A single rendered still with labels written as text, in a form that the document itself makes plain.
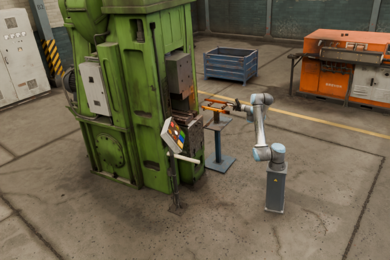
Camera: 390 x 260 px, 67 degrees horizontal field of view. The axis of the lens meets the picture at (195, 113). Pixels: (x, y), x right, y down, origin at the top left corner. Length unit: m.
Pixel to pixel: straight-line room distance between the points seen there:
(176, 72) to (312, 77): 3.82
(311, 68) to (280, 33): 4.78
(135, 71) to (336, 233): 2.83
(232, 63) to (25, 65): 4.93
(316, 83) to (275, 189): 3.47
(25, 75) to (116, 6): 5.22
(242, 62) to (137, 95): 4.00
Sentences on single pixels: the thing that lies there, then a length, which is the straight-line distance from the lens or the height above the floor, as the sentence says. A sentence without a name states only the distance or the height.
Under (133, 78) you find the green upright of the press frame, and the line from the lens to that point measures 3.48.
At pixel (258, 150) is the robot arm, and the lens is 3.27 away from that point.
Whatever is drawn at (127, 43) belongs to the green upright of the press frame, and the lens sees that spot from 3.31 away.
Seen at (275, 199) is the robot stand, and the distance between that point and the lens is 3.67.
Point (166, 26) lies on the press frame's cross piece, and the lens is 3.36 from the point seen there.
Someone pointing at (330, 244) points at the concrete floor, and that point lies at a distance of 3.63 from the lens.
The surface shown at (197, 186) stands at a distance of 4.12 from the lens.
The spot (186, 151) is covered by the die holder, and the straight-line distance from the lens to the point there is 3.86.
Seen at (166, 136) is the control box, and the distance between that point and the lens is 3.02.
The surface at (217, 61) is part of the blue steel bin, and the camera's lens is 7.42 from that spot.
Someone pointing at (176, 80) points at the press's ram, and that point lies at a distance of 3.37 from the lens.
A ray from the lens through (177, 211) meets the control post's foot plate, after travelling 3.80.
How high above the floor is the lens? 2.68
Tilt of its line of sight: 27 degrees down
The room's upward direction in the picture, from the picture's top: 5 degrees counter-clockwise
